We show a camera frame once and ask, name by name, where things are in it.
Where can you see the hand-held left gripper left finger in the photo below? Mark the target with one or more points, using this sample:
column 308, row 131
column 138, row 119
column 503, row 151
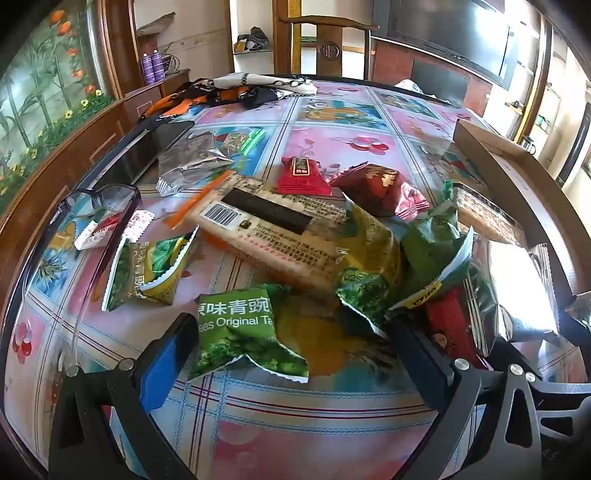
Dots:
column 168, row 364

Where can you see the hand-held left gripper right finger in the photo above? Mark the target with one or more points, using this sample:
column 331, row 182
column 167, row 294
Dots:
column 420, row 364

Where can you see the green cracker pack black label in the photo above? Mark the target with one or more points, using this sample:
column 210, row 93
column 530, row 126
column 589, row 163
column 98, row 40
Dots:
column 489, row 212

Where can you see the orange cracker pack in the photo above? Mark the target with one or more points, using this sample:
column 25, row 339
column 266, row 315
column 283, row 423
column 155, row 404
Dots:
column 277, row 221

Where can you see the dark red snack packet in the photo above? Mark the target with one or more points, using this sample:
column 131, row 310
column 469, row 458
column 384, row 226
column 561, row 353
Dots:
column 369, row 187

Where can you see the cardboard box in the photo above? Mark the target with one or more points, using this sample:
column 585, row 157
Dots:
column 498, row 152

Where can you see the large silver foil packet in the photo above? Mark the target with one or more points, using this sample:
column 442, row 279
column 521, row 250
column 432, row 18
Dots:
column 508, row 295

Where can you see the floral printed tablecloth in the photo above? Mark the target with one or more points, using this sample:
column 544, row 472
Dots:
column 323, row 429

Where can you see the white pink candy wrapper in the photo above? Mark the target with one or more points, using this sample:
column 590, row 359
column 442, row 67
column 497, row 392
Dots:
column 138, row 224

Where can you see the red white candy wrapper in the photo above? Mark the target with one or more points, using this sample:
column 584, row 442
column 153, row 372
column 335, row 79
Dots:
column 99, row 233

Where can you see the black eyeglasses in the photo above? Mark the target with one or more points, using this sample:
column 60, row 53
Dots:
column 136, row 196

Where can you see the black tablet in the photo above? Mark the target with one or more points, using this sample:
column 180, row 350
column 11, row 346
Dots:
column 138, row 152

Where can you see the small red snack packet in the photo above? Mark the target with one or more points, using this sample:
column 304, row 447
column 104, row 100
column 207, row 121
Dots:
column 302, row 180

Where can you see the small green wrapper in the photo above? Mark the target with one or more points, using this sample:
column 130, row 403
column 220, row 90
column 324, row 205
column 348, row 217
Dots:
column 251, row 141

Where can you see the wooden sideboard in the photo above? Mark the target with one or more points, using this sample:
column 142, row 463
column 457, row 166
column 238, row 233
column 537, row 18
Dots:
column 92, row 134

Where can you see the orange black cloth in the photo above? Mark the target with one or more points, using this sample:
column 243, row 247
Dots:
column 194, row 99

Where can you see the purple bottle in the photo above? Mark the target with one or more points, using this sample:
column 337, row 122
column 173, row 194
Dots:
column 158, row 67
column 147, row 69

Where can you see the wooden chair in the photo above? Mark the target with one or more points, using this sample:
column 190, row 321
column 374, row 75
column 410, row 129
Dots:
column 328, row 50

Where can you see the dark bag on shelf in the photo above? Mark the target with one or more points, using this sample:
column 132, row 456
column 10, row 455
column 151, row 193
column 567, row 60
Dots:
column 256, row 39

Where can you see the black television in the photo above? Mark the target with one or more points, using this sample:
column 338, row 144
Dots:
column 443, row 27

